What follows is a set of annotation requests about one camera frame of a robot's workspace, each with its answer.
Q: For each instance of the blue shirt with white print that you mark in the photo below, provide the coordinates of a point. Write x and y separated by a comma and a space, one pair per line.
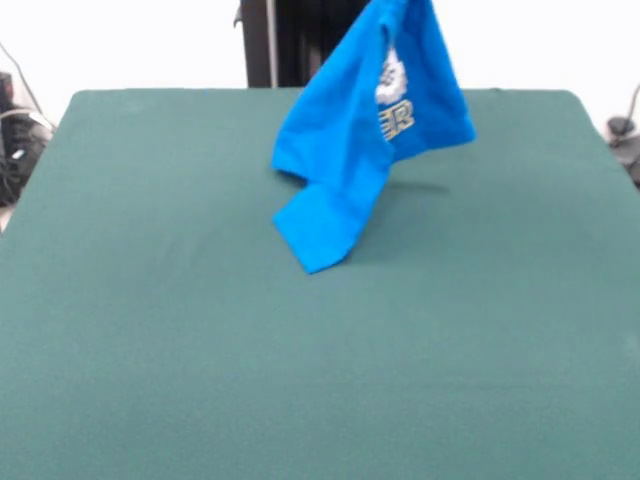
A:
340, 150

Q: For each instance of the dark green table cloth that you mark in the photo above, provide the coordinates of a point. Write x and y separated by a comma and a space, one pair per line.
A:
350, 350

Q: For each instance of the black stand base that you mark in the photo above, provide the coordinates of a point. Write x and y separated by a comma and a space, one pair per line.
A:
620, 126
20, 150

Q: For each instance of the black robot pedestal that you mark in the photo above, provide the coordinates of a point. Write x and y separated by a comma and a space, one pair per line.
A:
280, 45

